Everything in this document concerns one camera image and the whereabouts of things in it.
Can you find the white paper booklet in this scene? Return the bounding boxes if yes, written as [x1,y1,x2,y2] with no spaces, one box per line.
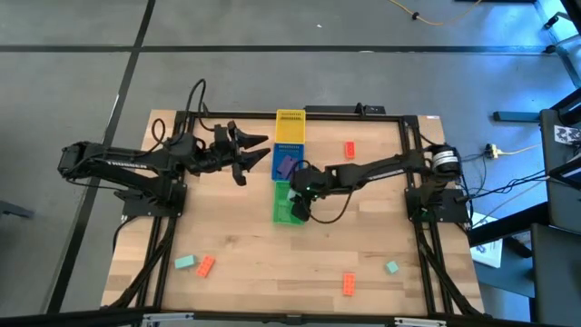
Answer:
[469,212,504,269]

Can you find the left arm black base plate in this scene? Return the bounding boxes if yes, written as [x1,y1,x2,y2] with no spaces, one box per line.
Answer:
[121,180,188,218]

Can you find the yellow hanging cable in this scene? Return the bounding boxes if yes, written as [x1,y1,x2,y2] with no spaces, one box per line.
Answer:
[388,0,483,26]

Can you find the yellow plastic basket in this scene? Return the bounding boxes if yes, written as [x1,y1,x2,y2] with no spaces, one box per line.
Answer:
[275,108,307,145]

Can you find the black desk with monitor pole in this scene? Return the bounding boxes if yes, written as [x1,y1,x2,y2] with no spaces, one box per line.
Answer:
[539,97,581,233]

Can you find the black cables beside table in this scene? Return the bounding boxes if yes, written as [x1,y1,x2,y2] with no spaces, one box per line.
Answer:
[458,154,559,201]

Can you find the purple rectangular block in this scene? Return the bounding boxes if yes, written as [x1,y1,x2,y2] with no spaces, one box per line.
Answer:
[277,154,300,180]

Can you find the green plastic basket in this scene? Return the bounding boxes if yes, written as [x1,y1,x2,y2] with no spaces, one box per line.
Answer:
[271,180,306,226]

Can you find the blue plastic basket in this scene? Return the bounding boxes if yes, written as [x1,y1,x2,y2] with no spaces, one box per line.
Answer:
[271,143,306,182]

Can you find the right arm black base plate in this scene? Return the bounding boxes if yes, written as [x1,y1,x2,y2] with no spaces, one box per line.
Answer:
[405,187,471,223]

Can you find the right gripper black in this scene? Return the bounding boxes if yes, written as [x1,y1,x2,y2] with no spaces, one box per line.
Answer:
[290,165,327,223]

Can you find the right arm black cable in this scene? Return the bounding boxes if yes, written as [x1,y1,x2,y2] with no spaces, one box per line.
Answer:
[294,158,360,226]

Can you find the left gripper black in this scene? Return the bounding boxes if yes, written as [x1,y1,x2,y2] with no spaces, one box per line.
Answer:
[192,120,272,187]

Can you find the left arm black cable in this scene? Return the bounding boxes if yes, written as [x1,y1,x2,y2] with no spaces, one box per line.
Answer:
[151,77,214,146]

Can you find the flat black box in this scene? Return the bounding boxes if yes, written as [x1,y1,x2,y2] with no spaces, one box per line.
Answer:
[303,104,387,115]

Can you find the black and white marker sheet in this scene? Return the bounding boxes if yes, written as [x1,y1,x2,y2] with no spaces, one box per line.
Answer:
[553,124,581,145]

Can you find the black aluminium table frame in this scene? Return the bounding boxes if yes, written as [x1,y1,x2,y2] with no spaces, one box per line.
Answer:
[102,110,485,327]

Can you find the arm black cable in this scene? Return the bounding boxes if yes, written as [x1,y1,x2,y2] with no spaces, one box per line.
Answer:
[151,77,214,146]
[294,158,360,226]

